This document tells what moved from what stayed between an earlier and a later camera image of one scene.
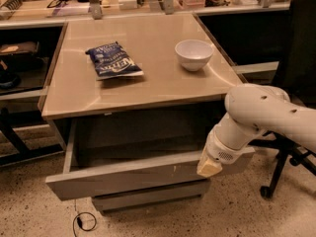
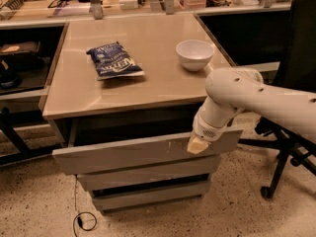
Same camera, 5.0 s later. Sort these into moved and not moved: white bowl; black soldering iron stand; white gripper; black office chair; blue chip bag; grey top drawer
Moved: white gripper; grey top drawer
Not moved: black office chair; black soldering iron stand; white bowl; blue chip bag
